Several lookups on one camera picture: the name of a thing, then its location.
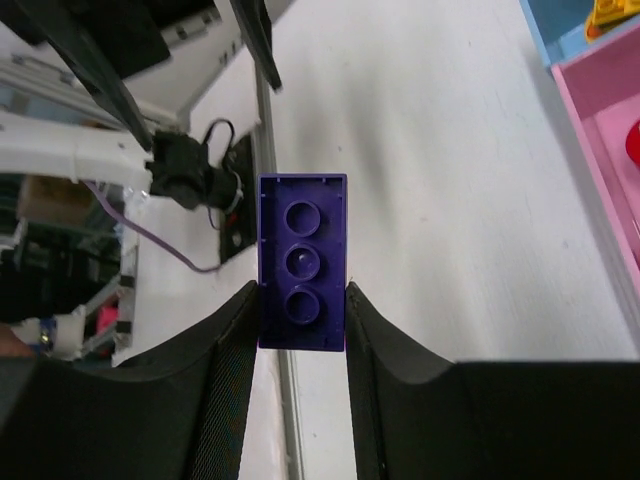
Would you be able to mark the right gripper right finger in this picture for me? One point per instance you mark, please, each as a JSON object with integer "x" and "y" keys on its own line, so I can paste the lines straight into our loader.
{"x": 416, "y": 415}

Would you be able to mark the left light blue bin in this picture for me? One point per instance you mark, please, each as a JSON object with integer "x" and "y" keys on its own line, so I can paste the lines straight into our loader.
{"x": 557, "y": 30}

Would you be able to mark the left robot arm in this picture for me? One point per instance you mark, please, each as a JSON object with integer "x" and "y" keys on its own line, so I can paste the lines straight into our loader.
{"x": 138, "y": 68}

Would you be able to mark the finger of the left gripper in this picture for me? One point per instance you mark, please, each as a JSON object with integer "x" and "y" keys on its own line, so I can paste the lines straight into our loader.
{"x": 256, "y": 29}
{"x": 81, "y": 53}

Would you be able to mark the red striped lego block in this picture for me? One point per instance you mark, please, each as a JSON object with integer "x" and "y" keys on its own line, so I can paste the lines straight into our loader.
{"x": 632, "y": 144}

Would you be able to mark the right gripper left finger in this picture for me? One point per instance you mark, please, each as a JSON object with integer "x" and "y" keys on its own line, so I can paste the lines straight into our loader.
{"x": 176, "y": 411}

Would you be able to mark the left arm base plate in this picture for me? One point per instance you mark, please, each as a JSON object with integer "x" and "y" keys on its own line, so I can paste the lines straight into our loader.
{"x": 237, "y": 221}

